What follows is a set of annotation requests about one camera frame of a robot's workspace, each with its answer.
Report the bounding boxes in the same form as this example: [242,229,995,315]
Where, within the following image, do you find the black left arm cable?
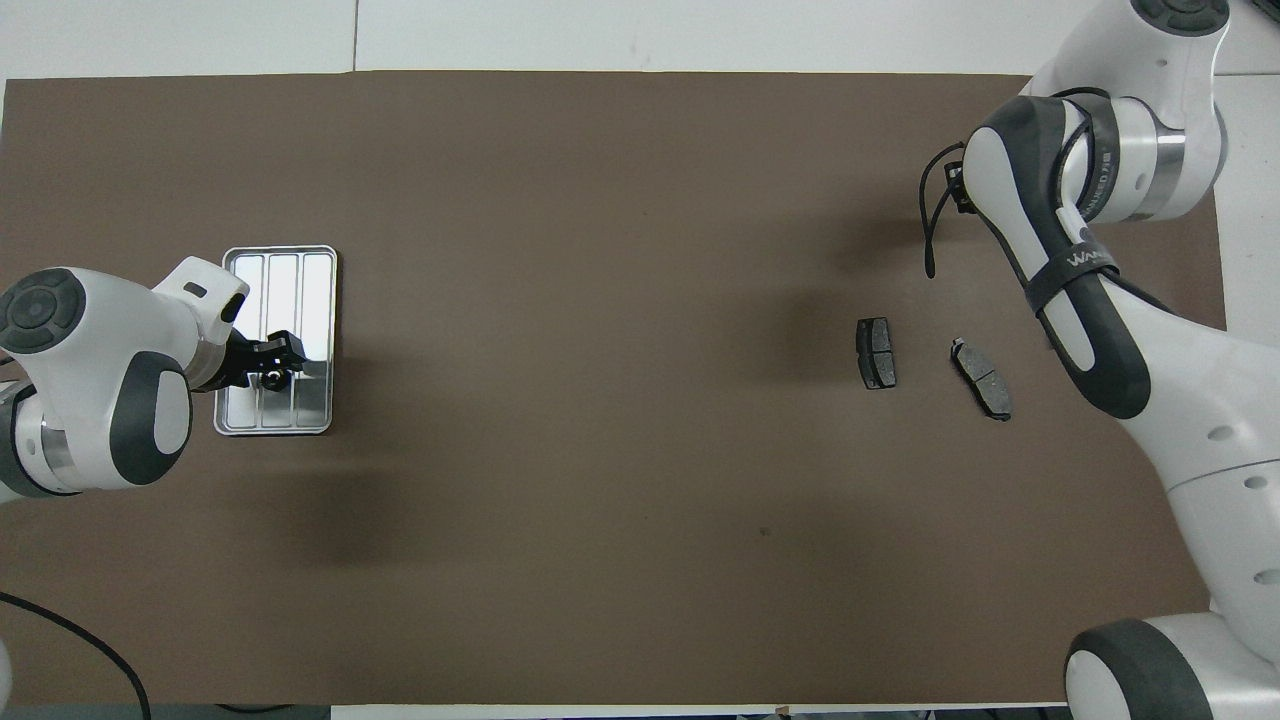
[0,590,153,720]

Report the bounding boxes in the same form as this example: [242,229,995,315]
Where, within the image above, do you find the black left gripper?
[218,325,306,391]

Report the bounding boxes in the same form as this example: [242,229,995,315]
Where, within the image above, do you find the long grey brake pad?
[950,338,1013,422]

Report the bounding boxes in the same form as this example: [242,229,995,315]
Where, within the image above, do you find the short grey brake pad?
[855,317,898,391]

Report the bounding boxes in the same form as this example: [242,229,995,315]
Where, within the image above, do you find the silver metal tray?
[213,245,339,437]

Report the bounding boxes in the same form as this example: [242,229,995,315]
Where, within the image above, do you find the brown table mat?
[0,70,1231,706]

